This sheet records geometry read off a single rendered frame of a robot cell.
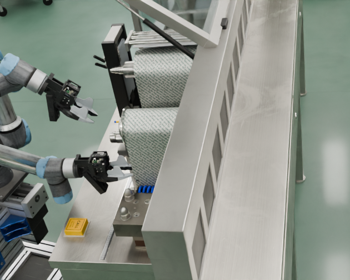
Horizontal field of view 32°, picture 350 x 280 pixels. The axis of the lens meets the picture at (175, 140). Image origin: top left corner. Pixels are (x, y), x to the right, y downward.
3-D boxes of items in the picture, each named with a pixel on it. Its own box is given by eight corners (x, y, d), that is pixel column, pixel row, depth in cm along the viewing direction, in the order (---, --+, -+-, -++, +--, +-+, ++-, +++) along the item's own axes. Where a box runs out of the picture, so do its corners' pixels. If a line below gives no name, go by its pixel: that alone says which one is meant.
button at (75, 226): (71, 221, 233) (69, 217, 231) (88, 222, 231) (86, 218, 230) (65, 235, 227) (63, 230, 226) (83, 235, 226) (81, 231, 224)
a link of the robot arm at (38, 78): (23, 91, 207) (32, 79, 214) (35, 98, 208) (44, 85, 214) (31, 76, 203) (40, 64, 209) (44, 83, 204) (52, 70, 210)
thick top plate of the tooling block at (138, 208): (126, 204, 225) (123, 192, 221) (235, 205, 216) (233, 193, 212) (115, 236, 213) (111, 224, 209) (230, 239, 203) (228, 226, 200)
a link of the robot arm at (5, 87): (-11, 81, 218) (-10, 72, 208) (18, 69, 223) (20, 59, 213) (0, 101, 218) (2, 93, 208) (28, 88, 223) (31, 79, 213)
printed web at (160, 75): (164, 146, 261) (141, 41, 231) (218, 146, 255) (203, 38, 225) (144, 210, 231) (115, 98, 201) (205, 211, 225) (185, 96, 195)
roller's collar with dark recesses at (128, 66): (129, 72, 235) (126, 58, 232) (144, 71, 234) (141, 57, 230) (125, 81, 230) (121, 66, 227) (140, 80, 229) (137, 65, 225)
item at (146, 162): (137, 186, 224) (126, 146, 213) (200, 186, 219) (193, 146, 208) (136, 188, 224) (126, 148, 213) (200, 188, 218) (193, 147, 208)
